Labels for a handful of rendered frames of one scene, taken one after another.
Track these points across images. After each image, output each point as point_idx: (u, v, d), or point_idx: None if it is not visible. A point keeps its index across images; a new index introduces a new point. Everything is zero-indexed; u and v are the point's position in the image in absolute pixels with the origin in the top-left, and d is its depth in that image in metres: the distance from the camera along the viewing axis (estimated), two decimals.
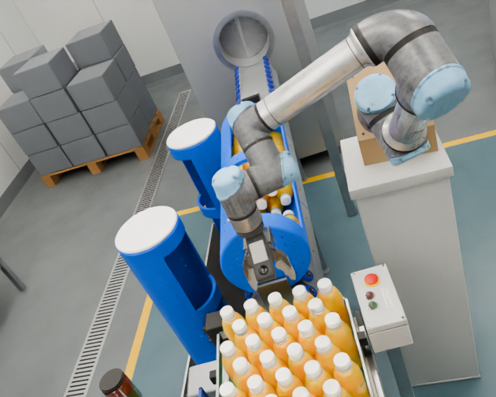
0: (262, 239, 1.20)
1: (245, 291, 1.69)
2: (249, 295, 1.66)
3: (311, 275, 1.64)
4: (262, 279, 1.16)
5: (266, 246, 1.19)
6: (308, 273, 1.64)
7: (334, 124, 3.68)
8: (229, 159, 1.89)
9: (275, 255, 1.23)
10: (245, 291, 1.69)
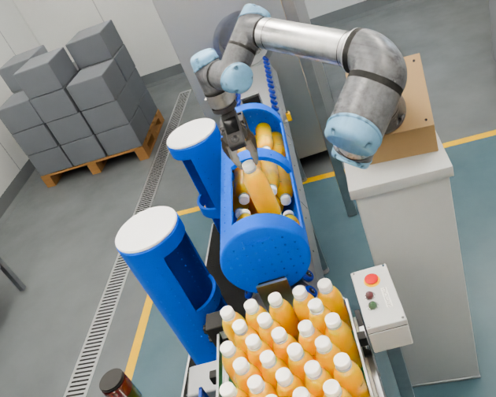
0: (235, 115, 1.39)
1: (245, 291, 1.69)
2: (249, 295, 1.66)
3: (311, 275, 1.64)
4: (234, 146, 1.35)
5: (238, 120, 1.38)
6: (308, 273, 1.64)
7: None
8: (229, 159, 1.89)
9: (246, 132, 1.43)
10: (245, 291, 1.69)
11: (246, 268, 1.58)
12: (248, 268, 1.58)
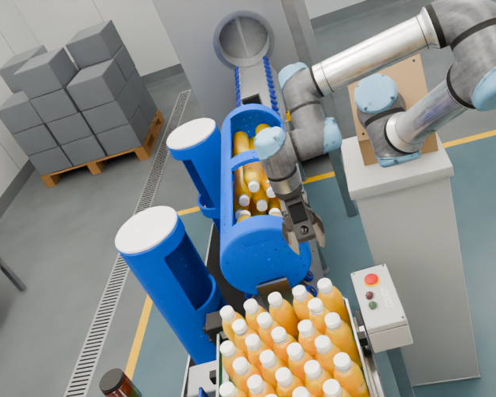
0: (301, 200, 1.21)
1: None
2: (249, 298, 1.66)
3: (311, 274, 1.64)
4: (302, 239, 1.17)
5: (305, 207, 1.20)
6: (308, 273, 1.64)
7: None
8: (229, 161, 1.88)
9: (312, 217, 1.25)
10: None
11: (246, 270, 1.57)
12: (248, 270, 1.57)
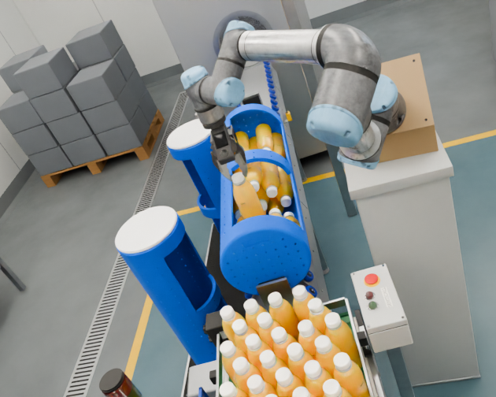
0: (224, 130, 1.44)
1: None
2: (249, 298, 1.66)
3: (311, 274, 1.64)
4: (223, 160, 1.39)
5: (227, 135, 1.43)
6: (308, 273, 1.64)
7: None
8: None
9: (235, 146, 1.47)
10: None
11: (246, 270, 1.57)
12: (248, 270, 1.57)
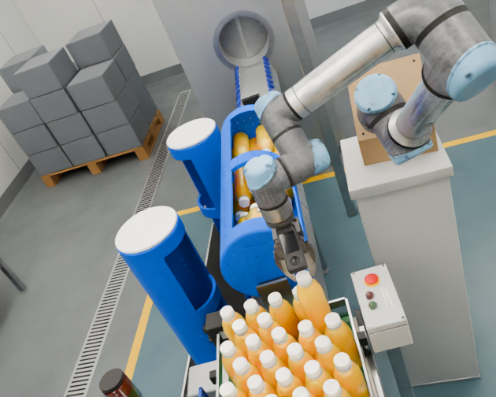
0: (293, 229, 1.18)
1: None
2: (248, 298, 1.67)
3: None
4: (294, 269, 1.14)
5: (297, 236, 1.18)
6: None
7: (334, 124, 3.68)
8: (229, 161, 1.88)
9: (305, 246, 1.22)
10: None
11: (246, 272, 1.56)
12: (248, 272, 1.56)
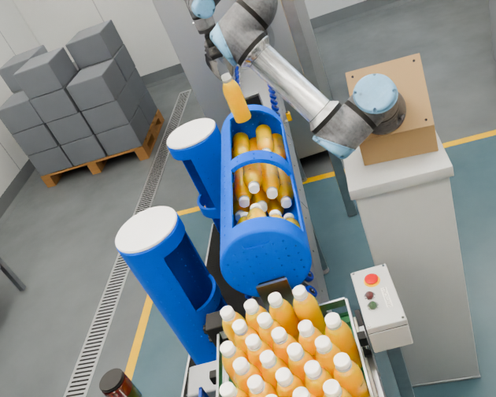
0: None
1: None
2: (248, 298, 1.67)
3: (310, 273, 1.65)
4: (213, 54, 1.84)
5: None
6: (308, 273, 1.63)
7: None
8: (229, 161, 1.88)
9: None
10: None
11: (246, 272, 1.56)
12: (248, 272, 1.56)
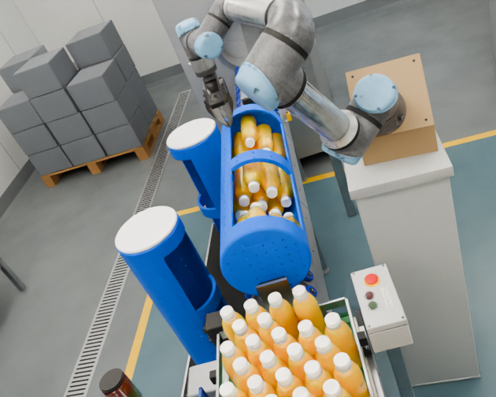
0: (215, 78, 1.57)
1: None
2: (249, 298, 1.66)
3: (311, 274, 1.64)
4: (214, 103, 1.53)
5: (218, 82, 1.57)
6: (308, 273, 1.64)
7: None
8: (229, 161, 1.88)
9: (226, 94, 1.61)
10: None
11: (246, 271, 1.57)
12: (248, 271, 1.57)
